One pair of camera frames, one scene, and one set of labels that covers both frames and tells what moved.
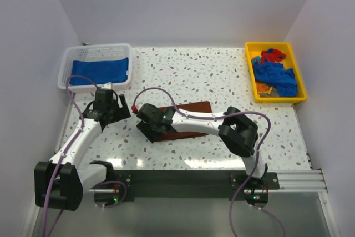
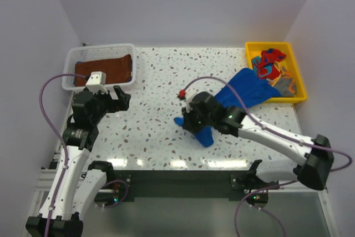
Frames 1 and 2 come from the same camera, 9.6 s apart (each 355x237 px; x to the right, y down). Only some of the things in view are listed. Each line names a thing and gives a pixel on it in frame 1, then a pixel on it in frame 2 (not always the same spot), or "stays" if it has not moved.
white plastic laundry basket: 102,63 stays
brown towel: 173,133 -> 117,70
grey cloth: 274,93 -> 282,86
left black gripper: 122,112 -> 123,98
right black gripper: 145,127 -> 188,124
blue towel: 273,74 -> 254,90
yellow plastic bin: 254,49 stays
